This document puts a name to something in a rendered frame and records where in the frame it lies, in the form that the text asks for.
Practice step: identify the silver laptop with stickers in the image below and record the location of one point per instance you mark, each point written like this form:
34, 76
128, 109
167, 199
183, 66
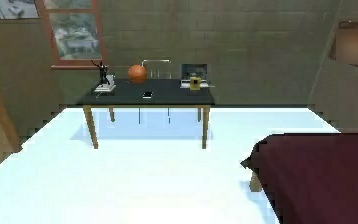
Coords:
194, 70

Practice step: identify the black top wooden leg table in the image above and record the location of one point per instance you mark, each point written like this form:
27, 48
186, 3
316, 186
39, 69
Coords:
167, 95

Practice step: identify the yellow box with dark square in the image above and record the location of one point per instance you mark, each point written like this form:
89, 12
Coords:
195, 83

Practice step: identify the small black and white phone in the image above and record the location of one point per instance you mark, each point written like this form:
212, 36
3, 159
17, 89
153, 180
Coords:
147, 95

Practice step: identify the grey metal chair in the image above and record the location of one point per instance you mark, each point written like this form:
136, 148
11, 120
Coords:
157, 70

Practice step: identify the orange basketball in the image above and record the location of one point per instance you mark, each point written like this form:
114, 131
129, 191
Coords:
137, 73

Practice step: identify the black statuette on white base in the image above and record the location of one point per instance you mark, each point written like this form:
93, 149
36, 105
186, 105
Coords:
105, 83

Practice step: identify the red framed window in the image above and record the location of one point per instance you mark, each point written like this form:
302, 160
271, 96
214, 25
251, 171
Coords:
74, 31

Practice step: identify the dark red bed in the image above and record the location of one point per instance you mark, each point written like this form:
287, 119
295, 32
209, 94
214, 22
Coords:
320, 176

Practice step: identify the brown framed wall picture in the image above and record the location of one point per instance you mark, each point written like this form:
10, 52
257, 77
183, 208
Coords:
352, 45

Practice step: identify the grey framed wall picture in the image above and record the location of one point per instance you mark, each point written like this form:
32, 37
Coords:
15, 8

